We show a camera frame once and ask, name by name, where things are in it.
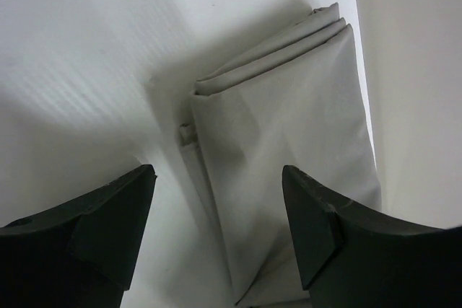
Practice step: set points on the grey cloth napkin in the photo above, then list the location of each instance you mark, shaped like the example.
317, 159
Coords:
294, 99

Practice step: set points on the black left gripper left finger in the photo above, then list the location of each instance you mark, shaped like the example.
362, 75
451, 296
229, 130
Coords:
81, 253

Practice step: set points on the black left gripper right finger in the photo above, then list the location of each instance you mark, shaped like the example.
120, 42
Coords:
349, 255

